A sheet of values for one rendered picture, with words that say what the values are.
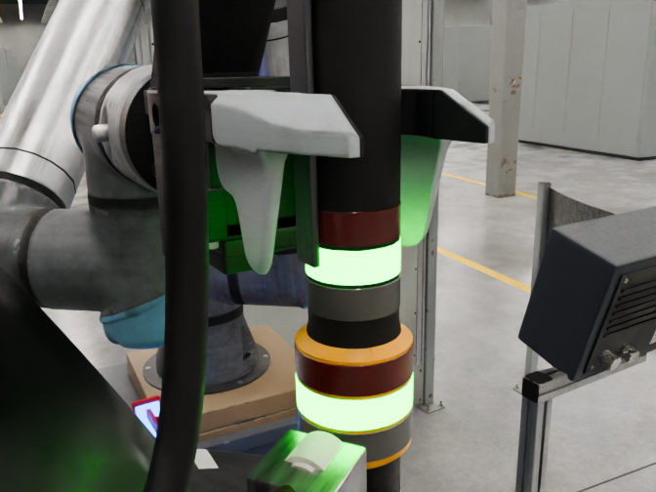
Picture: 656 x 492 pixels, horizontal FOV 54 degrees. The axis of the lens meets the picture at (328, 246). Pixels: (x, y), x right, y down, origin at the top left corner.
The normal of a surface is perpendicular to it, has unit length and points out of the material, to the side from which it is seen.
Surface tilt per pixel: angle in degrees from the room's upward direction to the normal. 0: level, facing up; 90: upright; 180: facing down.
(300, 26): 90
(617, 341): 105
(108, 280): 94
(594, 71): 90
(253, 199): 89
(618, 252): 15
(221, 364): 72
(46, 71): 42
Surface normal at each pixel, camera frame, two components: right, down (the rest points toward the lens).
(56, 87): 0.30, -0.47
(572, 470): -0.02, -0.96
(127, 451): 0.65, -0.65
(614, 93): -0.91, 0.14
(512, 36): 0.41, 0.25
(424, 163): -0.79, 0.24
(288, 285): -0.11, 0.54
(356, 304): 0.04, 0.28
